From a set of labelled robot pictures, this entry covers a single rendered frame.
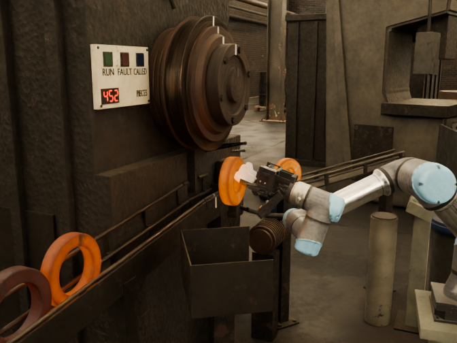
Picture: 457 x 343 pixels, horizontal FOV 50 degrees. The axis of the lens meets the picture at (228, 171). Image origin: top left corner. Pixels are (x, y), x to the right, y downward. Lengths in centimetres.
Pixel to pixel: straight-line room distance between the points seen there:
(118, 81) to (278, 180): 56
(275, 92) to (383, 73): 654
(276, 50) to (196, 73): 908
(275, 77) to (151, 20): 902
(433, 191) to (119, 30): 105
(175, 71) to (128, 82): 15
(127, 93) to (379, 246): 133
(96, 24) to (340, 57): 316
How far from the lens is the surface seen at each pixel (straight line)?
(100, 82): 145
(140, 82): 161
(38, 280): 118
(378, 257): 234
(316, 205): 144
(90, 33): 146
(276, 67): 1066
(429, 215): 224
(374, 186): 164
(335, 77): 445
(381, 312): 245
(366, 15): 437
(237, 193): 156
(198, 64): 162
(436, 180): 156
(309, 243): 146
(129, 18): 161
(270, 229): 205
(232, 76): 169
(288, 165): 216
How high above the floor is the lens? 118
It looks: 12 degrees down
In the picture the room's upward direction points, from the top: straight up
